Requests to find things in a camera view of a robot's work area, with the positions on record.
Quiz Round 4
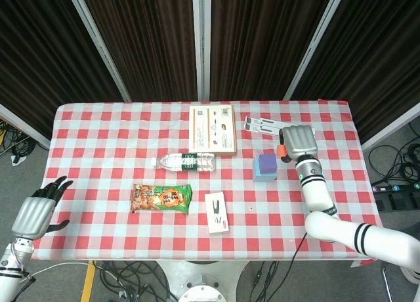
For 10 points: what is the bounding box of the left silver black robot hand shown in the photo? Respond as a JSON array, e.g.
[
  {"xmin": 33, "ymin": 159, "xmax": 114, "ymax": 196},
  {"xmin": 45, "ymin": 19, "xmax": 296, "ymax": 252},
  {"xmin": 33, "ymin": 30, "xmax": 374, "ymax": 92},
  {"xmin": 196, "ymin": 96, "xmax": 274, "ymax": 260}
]
[{"xmin": 11, "ymin": 176, "xmax": 74, "ymax": 241}]

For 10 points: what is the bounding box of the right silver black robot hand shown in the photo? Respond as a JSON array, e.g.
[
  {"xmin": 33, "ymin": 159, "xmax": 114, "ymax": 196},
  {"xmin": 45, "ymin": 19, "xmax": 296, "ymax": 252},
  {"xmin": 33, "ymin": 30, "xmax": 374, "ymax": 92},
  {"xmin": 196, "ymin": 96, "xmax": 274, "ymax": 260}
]
[{"xmin": 278, "ymin": 124, "xmax": 320, "ymax": 163}]

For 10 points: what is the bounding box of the purple foam cube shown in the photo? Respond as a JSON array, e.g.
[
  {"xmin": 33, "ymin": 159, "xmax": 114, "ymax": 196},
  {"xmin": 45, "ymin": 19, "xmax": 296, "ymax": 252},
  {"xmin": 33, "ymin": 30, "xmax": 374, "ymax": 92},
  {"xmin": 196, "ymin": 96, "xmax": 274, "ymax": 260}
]
[{"xmin": 258, "ymin": 153, "xmax": 278, "ymax": 176}]

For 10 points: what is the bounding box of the white folding laptop stand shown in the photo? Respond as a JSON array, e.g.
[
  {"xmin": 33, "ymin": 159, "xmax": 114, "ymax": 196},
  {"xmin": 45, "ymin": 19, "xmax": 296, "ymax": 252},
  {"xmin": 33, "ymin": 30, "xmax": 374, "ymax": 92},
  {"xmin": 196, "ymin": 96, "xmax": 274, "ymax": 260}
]
[{"xmin": 244, "ymin": 116, "xmax": 316, "ymax": 138}]

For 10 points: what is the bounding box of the large blue foam cube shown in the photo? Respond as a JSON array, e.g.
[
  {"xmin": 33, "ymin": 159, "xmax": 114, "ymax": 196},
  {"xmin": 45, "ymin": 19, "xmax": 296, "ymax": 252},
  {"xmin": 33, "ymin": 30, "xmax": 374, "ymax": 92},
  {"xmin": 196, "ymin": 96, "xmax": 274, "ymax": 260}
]
[{"xmin": 252, "ymin": 156, "xmax": 279, "ymax": 183}]

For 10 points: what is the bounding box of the red white checkered tablecloth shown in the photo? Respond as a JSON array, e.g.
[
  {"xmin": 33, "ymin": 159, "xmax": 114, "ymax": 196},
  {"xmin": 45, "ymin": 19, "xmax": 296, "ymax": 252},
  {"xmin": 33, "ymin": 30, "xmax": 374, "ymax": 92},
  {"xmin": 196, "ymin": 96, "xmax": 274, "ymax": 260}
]
[{"xmin": 28, "ymin": 100, "xmax": 383, "ymax": 267}]

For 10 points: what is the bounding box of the white stapler box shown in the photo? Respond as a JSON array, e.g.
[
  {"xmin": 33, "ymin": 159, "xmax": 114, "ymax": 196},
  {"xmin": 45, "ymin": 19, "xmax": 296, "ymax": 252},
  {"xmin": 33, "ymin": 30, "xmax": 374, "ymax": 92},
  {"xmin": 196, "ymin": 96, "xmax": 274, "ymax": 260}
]
[{"xmin": 204, "ymin": 190, "xmax": 230, "ymax": 235}]

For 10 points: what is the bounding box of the clear plastic water bottle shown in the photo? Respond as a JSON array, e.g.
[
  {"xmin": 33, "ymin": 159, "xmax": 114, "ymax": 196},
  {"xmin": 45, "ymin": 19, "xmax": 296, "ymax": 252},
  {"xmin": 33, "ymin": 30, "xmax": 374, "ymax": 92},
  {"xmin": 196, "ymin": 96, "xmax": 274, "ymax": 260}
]
[{"xmin": 151, "ymin": 152, "xmax": 217, "ymax": 173}]

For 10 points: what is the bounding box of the green orange snack bag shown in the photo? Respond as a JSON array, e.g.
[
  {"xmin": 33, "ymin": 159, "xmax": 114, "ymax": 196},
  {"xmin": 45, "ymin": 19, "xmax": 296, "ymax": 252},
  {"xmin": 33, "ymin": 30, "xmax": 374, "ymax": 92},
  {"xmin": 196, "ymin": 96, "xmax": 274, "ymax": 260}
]
[{"xmin": 130, "ymin": 183, "xmax": 192, "ymax": 215}]

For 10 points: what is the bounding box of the white floor cable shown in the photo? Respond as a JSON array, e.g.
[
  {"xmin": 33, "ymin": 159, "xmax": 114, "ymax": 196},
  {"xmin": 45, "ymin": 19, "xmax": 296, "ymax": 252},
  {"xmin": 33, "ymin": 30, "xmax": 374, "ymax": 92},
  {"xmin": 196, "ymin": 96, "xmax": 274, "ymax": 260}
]
[{"xmin": 28, "ymin": 261, "xmax": 96, "ymax": 280}]

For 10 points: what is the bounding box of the black floor cable bundle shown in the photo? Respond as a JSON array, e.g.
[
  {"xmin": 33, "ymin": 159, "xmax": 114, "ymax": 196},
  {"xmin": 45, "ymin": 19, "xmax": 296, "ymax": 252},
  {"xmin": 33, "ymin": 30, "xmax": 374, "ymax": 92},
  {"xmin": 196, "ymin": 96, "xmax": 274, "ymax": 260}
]
[
  {"xmin": 93, "ymin": 260, "xmax": 180, "ymax": 302},
  {"xmin": 0, "ymin": 118, "xmax": 37, "ymax": 167},
  {"xmin": 367, "ymin": 120, "xmax": 420, "ymax": 184}
]

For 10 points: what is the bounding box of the aluminium partition post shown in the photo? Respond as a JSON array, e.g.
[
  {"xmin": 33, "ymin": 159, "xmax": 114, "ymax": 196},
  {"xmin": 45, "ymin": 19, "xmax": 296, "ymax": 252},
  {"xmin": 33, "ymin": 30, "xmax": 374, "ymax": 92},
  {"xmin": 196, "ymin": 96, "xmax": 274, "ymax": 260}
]
[
  {"xmin": 64, "ymin": 0, "xmax": 133, "ymax": 102},
  {"xmin": 283, "ymin": 0, "xmax": 348, "ymax": 101},
  {"xmin": 192, "ymin": 0, "xmax": 213, "ymax": 102}
]

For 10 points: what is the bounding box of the aluminium partition base rail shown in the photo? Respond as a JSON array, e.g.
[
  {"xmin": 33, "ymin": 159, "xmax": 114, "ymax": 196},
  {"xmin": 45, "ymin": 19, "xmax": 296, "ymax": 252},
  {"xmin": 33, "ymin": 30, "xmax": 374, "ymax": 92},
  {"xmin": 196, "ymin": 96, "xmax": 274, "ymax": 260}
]
[
  {"xmin": 0, "ymin": 103, "xmax": 52, "ymax": 150},
  {"xmin": 360, "ymin": 101, "xmax": 420, "ymax": 152}
]

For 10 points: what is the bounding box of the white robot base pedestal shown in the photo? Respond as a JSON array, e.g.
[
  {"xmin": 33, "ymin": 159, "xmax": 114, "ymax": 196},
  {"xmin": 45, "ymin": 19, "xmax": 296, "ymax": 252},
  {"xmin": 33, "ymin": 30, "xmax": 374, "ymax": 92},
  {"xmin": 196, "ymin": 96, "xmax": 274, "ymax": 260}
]
[{"xmin": 157, "ymin": 260, "xmax": 250, "ymax": 302}]

